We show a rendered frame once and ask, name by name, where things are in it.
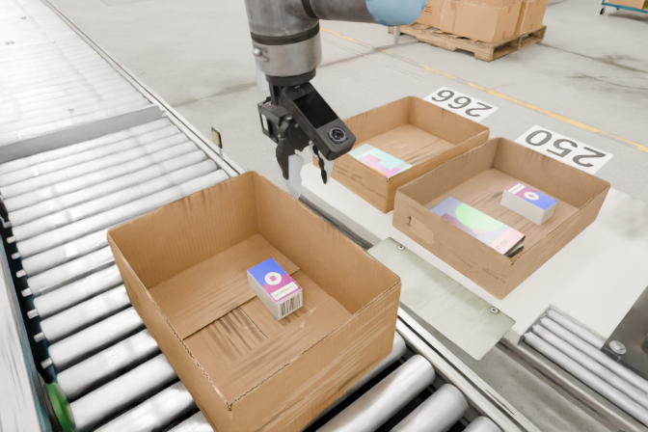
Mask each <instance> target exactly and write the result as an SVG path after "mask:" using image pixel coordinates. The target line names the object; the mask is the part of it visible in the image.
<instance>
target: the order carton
mask: <svg viewBox="0 0 648 432"><path fill-rule="evenodd" d="M105 235H106V238H107V241H108V243H109V246H110V249H111V252H112V254H113V257H114V260H115V262H116V264H117V267H118V269H119V272H120V275H121V279H122V282H123V284H124V287H125V290H126V292H127V295H128V298H129V301H130V303H131V305H132V306H133V308H134V309H135V311H136V312H137V313H138V314H139V316H140V318H141V319H142V321H143V322H144V324H145V325H146V327H147V328H148V330H149V332H150V333H151V335H152V337H153V338H154V340H155V341H156V343H157V344H158V346H159V347H160V349H161V350H162V352H163V354H164V355H165V357H166V358H167V360H168V361H169V363H170V364H171V366H172V367H173V369H174V371H175V373H176V374H177V376H178V377H179V379H180V380H181V382H182V383H183V385H184V386H185V388H186V390H188V392H189V393H190V395H191V396H192V398H193V399H194V401H195V402H196V404H197V406H198V407H199V409H200V410H201V412H202V414H203V415H204V417H205V418H206V420H207V422H208V423H209V425H210V426H211V428H212V429H213V431H214V432H299V431H300V430H301V429H302V428H303V427H305V426H306V425H307V424H308V423H309V422H310V421H312V420H313V419H314V418H315V417H317V416H318V415H319V414H320V413H321V412H322V411H324V410H325V409H326V408H327V407H328V406H330V405H331V404H332V403H333V402H334V401H336V400H337V399H338V398H339V397H340V396H341V395H343V394H344V393H345V392H346V391H348V390H349V389H350V388H351V387H352V386H353V385H355V384H356V383H357V382H358V381H359V380H361V379H362V378H363V377H364V376H365V375H366V374H368V372H369V371H370V370H371V369H373V368H374V367H375V366H377V365H378V364H379V363H381V362H382V361H383V360H384V359H386V358H387V357H388V355H389V354H391V353H392V348H393V341H394V334H395V327H396V320H397V314H398V308H399V301H400V294H401V287H402V281H401V278H400V277H399V276H398V275H397V274H395V273H394V272H393V271H392V270H391V269H390V268H388V267H387V266H386V265H385V264H383V263H382V262H381V261H379V260H378V259H377V258H375V257H374V256H372V255H371V254H370V253H368V252H367V251H366V250H364V249H363V248H362V247H360V246H359V245H358V244H356V243H355V242H354V241H352V240H351V239H350V238H348V237H347V236H346V235H344V234H343V233H342V232H340V231H339V230H338V229H336V228H335V227H333V226H332V225H330V224H329V223H328V222H326V221H325V220H324V219H322V218H321V217H320V216H318V215H317V214H316V213H314V212H313V211H311V210H310V209H309V208H307V207H306V206H305V205H303V204H302V203H300V202H299V201H296V200H295V199H293V197H292V196H290V195H289V194H288V193H286V192H285V191H284V190H283V189H282V188H280V187H279V186H278V185H276V184H275V183H273V182H272V181H270V180H269V179H268V178H266V177H265V176H263V175H262V174H260V173H259V172H257V171H254V173H253V171H251V170H250V171H247V172H245V173H242V174H240V175H236V176H233V177H231V178H228V179H226V180H223V181H221V182H219V183H216V184H214V185H211V186H209V187H206V188H204V189H202V190H200V191H198V192H195V193H193V194H190V195H188V196H186V197H183V198H181V199H178V200H176V201H174V202H170V203H167V204H165V205H163V206H160V207H158V208H156V209H153V210H152V211H150V212H147V213H145V214H143V215H140V216H138V217H136V218H133V219H131V220H129V221H126V222H124V223H122V224H119V225H117V226H115V227H112V228H110V229H108V230H107V233H105ZM269 258H273V259H274V260H275V261H276V262H277V263H278V264H279V265H280V266H281V267H282V269H283V270H284V271H285V272H286V273H287V274H288V275H289V276H290V277H291V278H292V279H293V280H294V281H295V282H296V283H297V284H298V285H299V286H300V287H301V288H302V290H303V306H302V307H301V308H299V309H297V310H295V311H293V312H292V313H290V314H288V315H287V316H285V317H283V318H282V319H280V320H277V319H276V318H275V316H274V315H273V314H272V313H271V312H270V311H269V309H267V308H266V307H265V306H264V305H263V303H262V302H261V301H260V300H259V299H258V298H257V295H256V294H255V293H254V291H253V290H252V289H251V288H250V287H249V283H248V275H247V270H248V269H250V268H252V267H254V266H256V265H258V264H260V263H262V262H263V261H265V260H267V259H269ZM243 311H244V312H245V314H246V315H247V316H248V317H249V318H250V319H251V320H252V321H253V322H254V324H255V325H256V326H255V325H254V324H253V323H252V321H251V320H250V319H249V318H248V317H247V316H246V315H245V314H244V312H243ZM259 330H261V332H260V331H259Z"/></svg>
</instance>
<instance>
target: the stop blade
mask: <svg viewBox="0 0 648 432"><path fill-rule="evenodd" d="M115 264H116V262H115V260H114V259H110V260H108V261H105V262H103V263H101V264H98V265H97V266H94V267H92V268H90V269H87V270H85V271H82V272H80V273H78V274H75V275H73V276H70V277H68V278H66V279H63V280H61V281H58V282H56V283H53V284H51V285H48V286H46V287H44V288H41V289H40V294H41V295H44V294H46V293H48V292H51V291H53V290H55V289H58V288H60V287H63V286H65V285H67V284H71V283H73V282H76V281H78V280H80V279H83V278H85V277H88V276H90V275H91V274H94V273H96V272H98V271H101V270H103V269H105V268H108V267H110V266H113V265H115Z"/></svg>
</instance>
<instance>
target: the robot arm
mask: <svg viewBox="0 0 648 432"><path fill-rule="evenodd" d="M244 3H245V8H246V14H247V18H248V24H249V29H250V34H251V40H252V45H253V51H252V54H253V56H254V57H255V60H256V67H257V69H258V70H259V71H260V72H262V73H264V75H265V80H266V81H267V82H268V85H269V91H270V95H269V96H267V97H266V99H265V100H263V101H261V102H259V103H257V109H258V113H259V118H260V124H261V129H262V133H263V134H264V135H266V136H267V137H269V138H270V140H272V141H273V142H274V143H276V144H277V146H276V158H275V159H274V161H273V166H274V169H275V171H276V172H277V173H278V175H279V176H280V177H281V178H282V180H283V182H284V184H285V187H286V189H287V191H288V193H289V194H290V195H291V196H292V197H293V199H295V200H296V201H297V200H298V199H299V198H300V196H301V194H302V190H301V183H302V179H301V176H300V174H301V170H302V168H303V164H304V159H303V158H302V157H301V156H300V155H298V154H297V153H295V150H296V149H297V150H299V151H300V152H302V151H303V150H304V148H306V147H309V150H310V152H311V153H312V154H313V155H314V156H315V157H316V158H317V160H318V165H319V167H320V168H321V177H322V180H323V183H324V184H327V183H328V181H329V178H330V175H331V172H332V169H333V166H334V162H335V159H337V158H339V157H341V156H342V155H343V154H345V153H347V152H349V151H350V150H351V149H352V147H353V146H354V144H355V142H356V136H355V135H354V134H353V133H352V131H351V130H350V129H349V128H348V127H347V125H346V124H345V123H344V122H343V121H342V119H341V118H340V117H339V116H338V114H337V113H336V112H335V111H334V110H333V108H332V107H331V106H330V105H329V104H328V103H327V101H326V100H325V99H324V98H323V97H322V95H321V94H320V93H319V92H318V91H317V89H316V88H315V87H314V86H313V85H312V83H311V82H309V81H311V80H312V79H313V78H314V77H315V75H316V68H317V67H318V66H319V65H320V64H321V62H322V59H323V57H322V47H321V37H320V25H319V19H322V20H334V21H347V22H360V23H372V24H381V25H383V26H387V27H394V26H398V25H409V24H412V23H414V22H415V21H416V20H417V19H418V18H419V17H420V15H421V12H422V10H423V9H424V8H425V5H426V3H427V0H244ZM270 101H271V102H270ZM267 102H270V103H267ZM266 103H267V104H266ZM264 104H265V105H264ZM261 114H262V115H263V116H265V118H266V124H267V129H266V128H265V127H264V124H263V119H262V115H261Z"/></svg>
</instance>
